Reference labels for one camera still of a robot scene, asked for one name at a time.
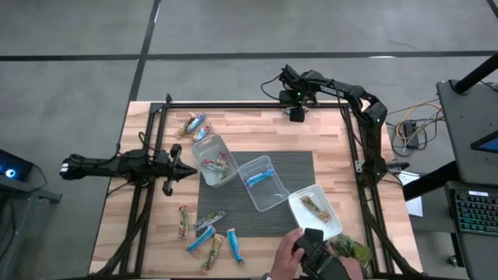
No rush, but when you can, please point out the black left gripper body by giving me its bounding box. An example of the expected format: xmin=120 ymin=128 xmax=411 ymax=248
xmin=153 ymin=143 xmax=184 ymax=197

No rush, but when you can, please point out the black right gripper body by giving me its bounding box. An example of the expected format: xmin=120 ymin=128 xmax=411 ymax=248
xmin=278 ymin=64 xmax=318 ymax=108

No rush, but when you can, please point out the silver red granola bar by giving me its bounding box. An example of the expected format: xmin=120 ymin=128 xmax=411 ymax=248
xmin=201 ymin=158 xmax=230 ymax=173

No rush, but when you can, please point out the blue red granola bar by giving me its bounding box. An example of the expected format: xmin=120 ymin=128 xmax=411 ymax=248
xmin=192 ymin=123 xmax=213 ymax=144

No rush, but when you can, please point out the red green granola bar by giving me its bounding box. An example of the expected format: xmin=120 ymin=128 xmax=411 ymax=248
xmin=216 ymin=152 xmax=231 ymax=182
xmin=177 ymin=204 xmax=191 ymax=241

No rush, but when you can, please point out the green orange granola bar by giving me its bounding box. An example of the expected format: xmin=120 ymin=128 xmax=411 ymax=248
xmin=174 ymin=112 xmax=197 ymax=139

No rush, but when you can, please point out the dark blue granola bar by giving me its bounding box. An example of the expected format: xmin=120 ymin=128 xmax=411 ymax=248
xmin=193 ymin=208 xmax=226 ymax=231

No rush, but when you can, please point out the bright blue granola bar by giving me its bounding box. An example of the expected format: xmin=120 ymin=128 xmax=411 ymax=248
xmin=185 ymin=225 xmax=217 ymax=254
xmin=244 ymin=166 xmax=275 ymax=190

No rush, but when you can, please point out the brown green granola bar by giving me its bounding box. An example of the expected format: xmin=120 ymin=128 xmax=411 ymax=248
xmin=299 ymin=194 xmax=332 ymax=223

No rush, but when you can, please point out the yellow green granola bar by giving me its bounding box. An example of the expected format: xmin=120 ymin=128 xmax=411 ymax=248
xmin=200 ymin=233 xmax=226 ymax=275

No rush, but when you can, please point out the frosted white plastic bin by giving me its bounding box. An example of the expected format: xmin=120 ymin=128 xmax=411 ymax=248
xmin=190 ymin=134 xmax=240 ymax=189

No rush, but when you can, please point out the clear plastic bin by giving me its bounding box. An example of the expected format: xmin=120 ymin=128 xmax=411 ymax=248
xmin=237 ymin=155 xmax=291 ymax=213

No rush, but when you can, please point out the grey woven mat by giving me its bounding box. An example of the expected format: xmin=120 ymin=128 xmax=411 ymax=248
xmin=196 ymin=150 xmax=316 ymax=239

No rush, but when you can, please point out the black power adapter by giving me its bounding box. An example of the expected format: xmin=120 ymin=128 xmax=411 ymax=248
xmin=402 ymin=120 xmax=420 ymax=149

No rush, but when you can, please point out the person's hand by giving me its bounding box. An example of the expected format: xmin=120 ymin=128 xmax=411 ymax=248
xmin=269 ymin=228 xmax=307 ymax=280
xmin=338 ymin=254 xmax=365 ymax=280

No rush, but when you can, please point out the black computer blue light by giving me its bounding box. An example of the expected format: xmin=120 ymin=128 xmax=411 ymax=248
xmin=0 ymin=149 xmax=50 ymax=194

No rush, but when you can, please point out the black handheld device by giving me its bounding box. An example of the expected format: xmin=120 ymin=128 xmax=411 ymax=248
xmin=293 ymin=228 xmax=351 ymax=280

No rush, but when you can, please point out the black stand beam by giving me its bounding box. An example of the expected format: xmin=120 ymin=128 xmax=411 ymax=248
xmin=402 ymin=161 xmax=460 ymax=202

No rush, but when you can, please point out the white paper sheet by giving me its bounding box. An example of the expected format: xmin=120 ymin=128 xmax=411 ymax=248
xmin=397 ymin=170 xmax=424 ymax=218

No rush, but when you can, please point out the grey metal cart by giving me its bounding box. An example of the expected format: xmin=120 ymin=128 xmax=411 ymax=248
xmin=0 ymin=182 xmax=63 ymax=280

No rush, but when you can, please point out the dark grey desk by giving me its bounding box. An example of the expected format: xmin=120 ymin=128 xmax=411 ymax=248
xmin=435 ymin=79 xmax=498 ymax=280

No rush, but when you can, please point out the small potted green plant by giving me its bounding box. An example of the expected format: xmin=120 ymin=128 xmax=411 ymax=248
xmin=334 ymin=233 xmax=374 ymax=269

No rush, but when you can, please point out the black stand pole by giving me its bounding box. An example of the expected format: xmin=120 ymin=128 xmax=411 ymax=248
xmin=453 ymin=52 xmax=498 ymax=96

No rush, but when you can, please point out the blue screen tablet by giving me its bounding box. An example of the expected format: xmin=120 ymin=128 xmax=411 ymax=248
xmin=469 ymin=130 xmax=498 ymax=155

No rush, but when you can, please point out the backlit black keyboard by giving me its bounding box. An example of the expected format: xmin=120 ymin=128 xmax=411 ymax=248
xmin=453 ymin=190 xmax=498 ymax=237

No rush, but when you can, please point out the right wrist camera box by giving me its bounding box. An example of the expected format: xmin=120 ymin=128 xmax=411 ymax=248
xmin=289 ymin=107 xmax=306 ymax=124

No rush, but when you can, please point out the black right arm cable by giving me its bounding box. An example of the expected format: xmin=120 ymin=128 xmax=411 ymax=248
xmin=259 ymin=73 xmax=287 ymax=103

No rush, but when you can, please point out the black aluminium frame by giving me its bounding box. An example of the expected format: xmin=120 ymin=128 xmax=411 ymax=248
xmin=88 ymin=92 xmax=426 ymax=280

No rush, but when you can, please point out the yellow cable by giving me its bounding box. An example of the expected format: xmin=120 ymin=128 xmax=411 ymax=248
xmin=395 ymin=100 xmax=444 ymax=147

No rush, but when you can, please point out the black cable bundle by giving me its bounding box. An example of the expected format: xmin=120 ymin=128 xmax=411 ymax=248
xmin=383 ymin=99 xmax=447 ymax=159

